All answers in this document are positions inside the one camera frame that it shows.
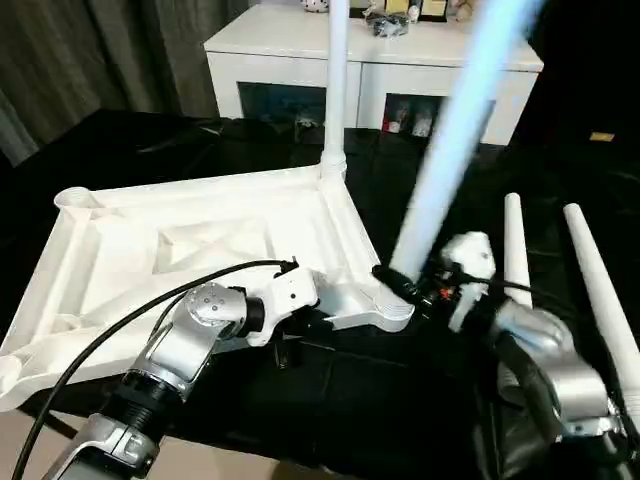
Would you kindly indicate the white plastic table leg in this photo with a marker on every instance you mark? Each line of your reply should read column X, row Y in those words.
column 337, row 75
column 450, row 150
column 600, row 290
column 517, row 250

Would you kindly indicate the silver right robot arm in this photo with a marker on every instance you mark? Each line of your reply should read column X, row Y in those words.
column 560, row 360

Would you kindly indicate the black work mat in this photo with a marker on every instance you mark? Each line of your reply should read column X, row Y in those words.
column 200, row 140

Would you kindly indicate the black plastic bag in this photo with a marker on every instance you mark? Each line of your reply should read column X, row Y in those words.
column 387, row 25

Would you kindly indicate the white plastic table top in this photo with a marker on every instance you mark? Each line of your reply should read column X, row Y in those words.
column 125, row 280

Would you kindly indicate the white jar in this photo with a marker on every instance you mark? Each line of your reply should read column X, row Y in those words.
column 422, row 122

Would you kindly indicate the beige plush toy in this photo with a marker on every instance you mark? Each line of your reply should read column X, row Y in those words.
column 462, row 7

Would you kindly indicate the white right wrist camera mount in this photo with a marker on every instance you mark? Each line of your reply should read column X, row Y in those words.
column 472, row 260

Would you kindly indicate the yellow label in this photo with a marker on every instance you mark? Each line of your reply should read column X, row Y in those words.
column 602, row 136

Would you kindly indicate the small picture frame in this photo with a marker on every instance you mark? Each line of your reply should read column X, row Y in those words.
column 435, row 7

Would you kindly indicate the white spotted ornament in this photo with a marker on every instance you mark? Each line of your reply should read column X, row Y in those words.
column 315, row 5

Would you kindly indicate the white sideboard cabinet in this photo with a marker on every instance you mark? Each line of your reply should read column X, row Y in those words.
column 280, row 55

